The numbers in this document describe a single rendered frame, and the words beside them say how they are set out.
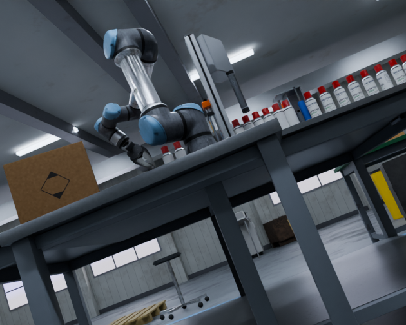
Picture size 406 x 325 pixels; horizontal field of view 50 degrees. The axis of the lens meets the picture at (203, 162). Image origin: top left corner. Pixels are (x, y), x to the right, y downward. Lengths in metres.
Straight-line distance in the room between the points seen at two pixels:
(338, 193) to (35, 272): 11.38
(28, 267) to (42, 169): 0.44
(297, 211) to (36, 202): 0.96
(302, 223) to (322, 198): 11.16
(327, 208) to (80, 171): 10.98
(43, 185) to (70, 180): 0.10
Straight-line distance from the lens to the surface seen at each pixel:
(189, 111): 1.70
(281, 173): 1.25
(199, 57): 2.06
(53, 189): 1.72
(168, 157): 2.06
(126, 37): 1.84
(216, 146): 1.25
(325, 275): 1.25
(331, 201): 12.42
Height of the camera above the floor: 0.56
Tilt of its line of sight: 11 degrees up
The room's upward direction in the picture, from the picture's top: 22 degrees counter-clockwise
